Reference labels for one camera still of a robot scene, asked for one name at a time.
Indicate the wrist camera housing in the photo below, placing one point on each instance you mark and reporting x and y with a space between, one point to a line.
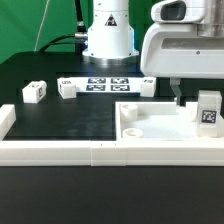
178 11

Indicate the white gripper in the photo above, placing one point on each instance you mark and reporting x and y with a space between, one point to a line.
176 51

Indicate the fiducial marker sheet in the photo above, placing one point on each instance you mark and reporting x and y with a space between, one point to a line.
107 84

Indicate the green backdrop curtain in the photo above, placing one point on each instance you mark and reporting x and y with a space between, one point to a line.
20 21

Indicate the white U-shaped obstacle fence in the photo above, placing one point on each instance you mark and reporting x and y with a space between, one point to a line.
127 152

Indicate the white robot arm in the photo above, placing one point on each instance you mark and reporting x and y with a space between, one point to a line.
111 39

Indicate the white square tabletop part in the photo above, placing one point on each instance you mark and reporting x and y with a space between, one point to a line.
162 121

